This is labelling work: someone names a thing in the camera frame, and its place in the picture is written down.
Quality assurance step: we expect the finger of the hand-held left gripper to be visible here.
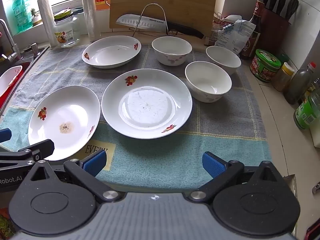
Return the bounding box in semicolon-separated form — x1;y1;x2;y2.
0;128;12;143
0;139;55;169

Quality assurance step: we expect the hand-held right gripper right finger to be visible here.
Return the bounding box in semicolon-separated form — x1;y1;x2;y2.
188;152;279;202

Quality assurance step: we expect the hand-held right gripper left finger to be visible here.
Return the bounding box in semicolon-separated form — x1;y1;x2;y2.
30;151;125;204

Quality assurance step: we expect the stained white fruit-print plate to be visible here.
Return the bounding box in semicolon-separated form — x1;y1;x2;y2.
28;85;101;161

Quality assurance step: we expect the white floral bowl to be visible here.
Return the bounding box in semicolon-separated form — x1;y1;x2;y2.
152;36;192;66
206;46;242;75
185;61;232;103

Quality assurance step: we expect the grey and teal checked towel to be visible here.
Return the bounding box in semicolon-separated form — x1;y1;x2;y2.
0;44;273;192

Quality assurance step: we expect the white colander basket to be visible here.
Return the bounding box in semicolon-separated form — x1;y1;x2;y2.
0;65;23;98

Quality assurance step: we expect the white colander in red basin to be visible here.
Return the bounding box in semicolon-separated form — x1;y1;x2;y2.
0;69;25;110

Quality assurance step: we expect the metal faucet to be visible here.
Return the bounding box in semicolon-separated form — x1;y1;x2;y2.
0;19;21;63

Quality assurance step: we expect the stainless steel sink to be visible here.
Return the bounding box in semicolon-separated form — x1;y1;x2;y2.
0;44;50;117

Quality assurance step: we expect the metal soap dispenser pump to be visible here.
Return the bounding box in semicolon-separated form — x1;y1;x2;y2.
24;42;40;54

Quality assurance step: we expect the green plastic bottle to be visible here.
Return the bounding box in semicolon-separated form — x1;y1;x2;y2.
293;90;320;130

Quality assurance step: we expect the yellow-lidded spice jar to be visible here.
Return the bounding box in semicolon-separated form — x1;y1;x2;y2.
272;62;295;92

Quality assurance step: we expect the clear bottle red cap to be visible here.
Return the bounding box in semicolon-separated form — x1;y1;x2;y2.
284;62;317;105

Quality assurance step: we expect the glass jar green lid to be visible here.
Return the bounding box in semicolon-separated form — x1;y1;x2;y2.
54;9;80;48

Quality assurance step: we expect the white plastic bag roll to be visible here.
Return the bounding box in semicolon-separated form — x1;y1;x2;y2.
37;0;58;47

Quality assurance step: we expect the small potted plant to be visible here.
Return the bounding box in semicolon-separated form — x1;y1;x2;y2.
30;8;41;25

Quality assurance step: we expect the green detergent bottle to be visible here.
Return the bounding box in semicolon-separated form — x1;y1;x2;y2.
11;0;33;33

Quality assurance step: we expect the white seasoning bag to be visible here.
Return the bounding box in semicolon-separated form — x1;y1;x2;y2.
217;14;257;54

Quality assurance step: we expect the red-print seasoning bag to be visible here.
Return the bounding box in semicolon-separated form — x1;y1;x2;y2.
212;17;227;43

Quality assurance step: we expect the dark soy sauce bottle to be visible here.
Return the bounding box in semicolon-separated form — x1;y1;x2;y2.
240;0;265;60

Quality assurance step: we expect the dark red knife block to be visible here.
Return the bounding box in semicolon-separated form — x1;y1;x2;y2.
257;7;290;55

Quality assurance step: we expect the cling film roll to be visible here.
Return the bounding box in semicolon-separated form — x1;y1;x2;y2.
80;0;101;43

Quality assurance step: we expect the black-handled kitchen cleaver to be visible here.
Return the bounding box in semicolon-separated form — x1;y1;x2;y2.
116;14;205;39

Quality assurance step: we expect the metal wire rack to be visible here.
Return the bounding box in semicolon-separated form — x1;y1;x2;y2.
132;3;173;37

